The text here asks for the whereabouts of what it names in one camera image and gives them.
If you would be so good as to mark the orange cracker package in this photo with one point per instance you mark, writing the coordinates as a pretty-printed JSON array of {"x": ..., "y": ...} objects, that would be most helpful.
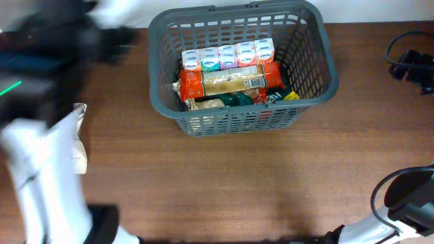
[{"x": 202, "y": 84}]

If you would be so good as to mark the green red snack bag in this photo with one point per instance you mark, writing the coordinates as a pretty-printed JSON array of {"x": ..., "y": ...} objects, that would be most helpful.
[{"x": 257, "y": 96}]

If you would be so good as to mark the grey plastic basket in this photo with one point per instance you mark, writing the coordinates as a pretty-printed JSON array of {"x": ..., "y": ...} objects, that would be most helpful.
[{"x": 302, "y": 48}]

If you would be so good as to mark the brown white cookie bag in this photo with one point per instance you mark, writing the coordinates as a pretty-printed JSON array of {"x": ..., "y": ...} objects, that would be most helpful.
[{"x": 79, "y": 153}]

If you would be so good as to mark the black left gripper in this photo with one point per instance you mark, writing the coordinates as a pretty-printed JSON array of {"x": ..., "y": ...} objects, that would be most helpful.
[{"x": 123, "y": 43}]

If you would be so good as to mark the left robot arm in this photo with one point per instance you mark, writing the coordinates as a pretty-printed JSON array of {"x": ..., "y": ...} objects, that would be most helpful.
[{"x": 44, "y": 61}]

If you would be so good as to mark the beige paper bag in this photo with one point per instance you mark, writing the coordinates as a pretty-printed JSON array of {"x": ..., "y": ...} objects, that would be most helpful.
[{"x": 193, "y": 105}]

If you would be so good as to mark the white tissue multipack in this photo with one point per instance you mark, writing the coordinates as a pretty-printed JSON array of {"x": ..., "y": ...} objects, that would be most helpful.
[{"x": 243, "y": 54}]

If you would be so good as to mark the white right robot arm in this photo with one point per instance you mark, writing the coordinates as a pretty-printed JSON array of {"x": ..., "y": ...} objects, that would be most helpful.
[{"x": 402, "y": 208}]

